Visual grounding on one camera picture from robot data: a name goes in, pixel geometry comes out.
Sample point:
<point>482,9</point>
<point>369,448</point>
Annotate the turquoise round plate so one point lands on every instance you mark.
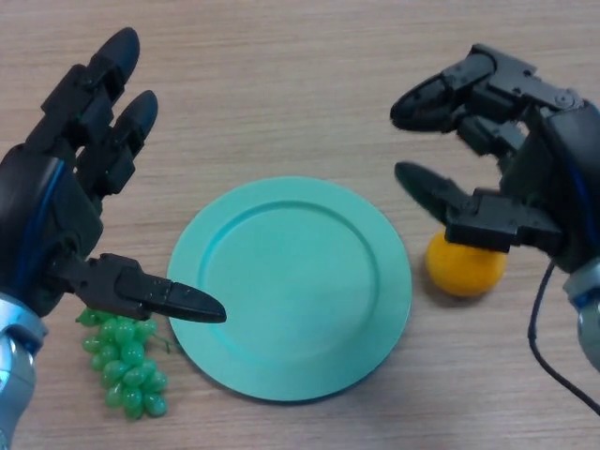
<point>290,290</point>

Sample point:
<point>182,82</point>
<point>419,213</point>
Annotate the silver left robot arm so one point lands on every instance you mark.
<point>16,370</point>

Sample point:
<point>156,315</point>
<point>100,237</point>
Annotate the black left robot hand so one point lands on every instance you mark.
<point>47,220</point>

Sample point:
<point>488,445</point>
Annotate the yellow pear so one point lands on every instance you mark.
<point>464,272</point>

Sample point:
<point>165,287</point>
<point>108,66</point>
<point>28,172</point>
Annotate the green grape bunch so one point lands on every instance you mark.
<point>124,365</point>

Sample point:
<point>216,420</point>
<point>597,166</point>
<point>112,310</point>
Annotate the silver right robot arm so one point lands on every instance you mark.
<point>588,309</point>

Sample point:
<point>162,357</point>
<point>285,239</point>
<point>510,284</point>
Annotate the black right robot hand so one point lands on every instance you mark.
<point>558,164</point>

